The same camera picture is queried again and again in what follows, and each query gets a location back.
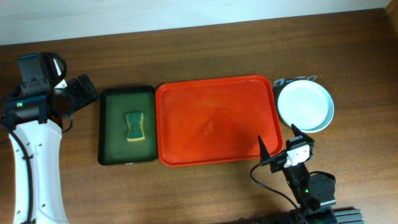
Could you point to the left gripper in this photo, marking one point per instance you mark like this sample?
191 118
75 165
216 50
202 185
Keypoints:
83 90

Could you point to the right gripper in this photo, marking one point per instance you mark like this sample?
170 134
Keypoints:
278 161

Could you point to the light blue plate top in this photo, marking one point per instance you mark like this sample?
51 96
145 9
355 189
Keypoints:
306 105

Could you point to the yellow green scrub sponge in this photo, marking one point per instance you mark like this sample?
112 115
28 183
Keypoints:
135 123

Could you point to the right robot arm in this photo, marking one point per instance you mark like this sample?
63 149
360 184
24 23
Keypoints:
313 191

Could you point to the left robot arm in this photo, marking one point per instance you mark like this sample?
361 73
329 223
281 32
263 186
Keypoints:
33 117

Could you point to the dark green tray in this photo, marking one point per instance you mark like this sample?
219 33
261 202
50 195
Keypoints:
115 104

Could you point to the red plastic tray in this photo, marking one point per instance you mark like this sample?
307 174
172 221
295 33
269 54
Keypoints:
216 120

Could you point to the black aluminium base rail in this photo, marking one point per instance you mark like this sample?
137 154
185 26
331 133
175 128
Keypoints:
348 216

